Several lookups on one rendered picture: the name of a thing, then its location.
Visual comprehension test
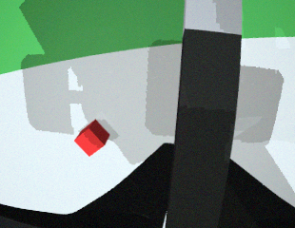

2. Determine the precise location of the green flat mat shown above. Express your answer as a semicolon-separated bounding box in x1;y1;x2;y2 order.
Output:
0;0;295;75

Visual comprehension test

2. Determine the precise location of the red cube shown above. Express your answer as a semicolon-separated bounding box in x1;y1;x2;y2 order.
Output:
74;121;109;157

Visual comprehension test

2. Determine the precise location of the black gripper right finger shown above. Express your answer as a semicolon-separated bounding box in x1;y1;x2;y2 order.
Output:
217;159;295;228

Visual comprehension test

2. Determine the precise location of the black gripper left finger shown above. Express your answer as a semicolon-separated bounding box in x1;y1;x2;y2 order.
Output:
0;143;173;228

